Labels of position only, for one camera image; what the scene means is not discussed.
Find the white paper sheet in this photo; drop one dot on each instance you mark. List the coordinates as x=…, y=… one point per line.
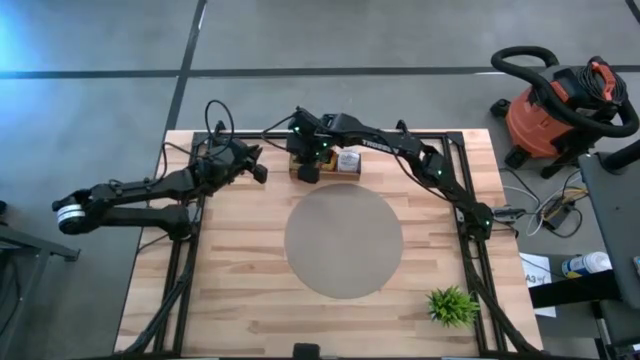
x=537, y=270

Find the black aluminium rig frame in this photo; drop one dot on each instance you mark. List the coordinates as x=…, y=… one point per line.
x=250, y=135

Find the blue white wipes canister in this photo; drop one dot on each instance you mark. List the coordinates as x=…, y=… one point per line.
x=590, y=264

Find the green plant white pot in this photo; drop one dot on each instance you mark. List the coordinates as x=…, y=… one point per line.
x=452, y=306

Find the orange white Tazo tea packet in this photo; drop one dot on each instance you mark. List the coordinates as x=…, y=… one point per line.
x=348, y=161

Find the round grey mat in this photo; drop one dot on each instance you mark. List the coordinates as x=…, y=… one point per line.
x=345, y=240

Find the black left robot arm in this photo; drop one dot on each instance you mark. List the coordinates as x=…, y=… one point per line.
x=140, y=187

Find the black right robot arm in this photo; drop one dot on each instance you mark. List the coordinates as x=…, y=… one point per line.
x=380, y=142

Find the black power strip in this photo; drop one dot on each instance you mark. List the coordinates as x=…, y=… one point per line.
x=557, y=215

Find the black metal stand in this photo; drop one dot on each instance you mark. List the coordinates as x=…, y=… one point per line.
x=30, y=245

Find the orange shop vacuum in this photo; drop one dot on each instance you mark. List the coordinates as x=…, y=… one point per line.
x=535, y=122

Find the black power adapter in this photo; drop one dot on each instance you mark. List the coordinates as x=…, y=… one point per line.
x=510, y=215

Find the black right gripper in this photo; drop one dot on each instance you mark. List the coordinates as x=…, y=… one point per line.
x=312, y=135

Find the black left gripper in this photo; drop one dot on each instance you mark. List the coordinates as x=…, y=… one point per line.
x=225, y=162

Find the wooden tea organizer box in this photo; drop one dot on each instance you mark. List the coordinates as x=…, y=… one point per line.
x=345, y=176

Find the grey black cart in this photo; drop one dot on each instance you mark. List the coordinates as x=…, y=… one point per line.
x=615, y=210

